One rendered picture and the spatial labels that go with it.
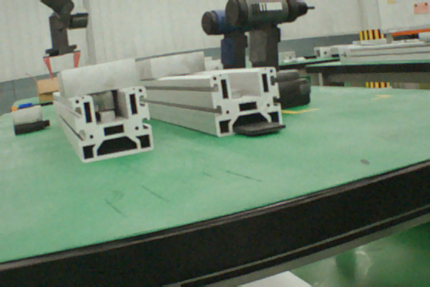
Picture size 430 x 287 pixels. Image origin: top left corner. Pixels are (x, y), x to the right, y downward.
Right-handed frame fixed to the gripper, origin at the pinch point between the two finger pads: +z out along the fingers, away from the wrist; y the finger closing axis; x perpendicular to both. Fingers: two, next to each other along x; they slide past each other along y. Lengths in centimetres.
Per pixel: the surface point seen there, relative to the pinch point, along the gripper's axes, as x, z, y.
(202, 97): -94, 7, 12
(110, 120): -94, 8, -2
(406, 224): -123, 22, 24
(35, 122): -33.3, 10.7, -11.6
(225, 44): -56, -1, 32
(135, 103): -97, 6, 2
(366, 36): 569, -11, 559
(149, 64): -65, 1, 12
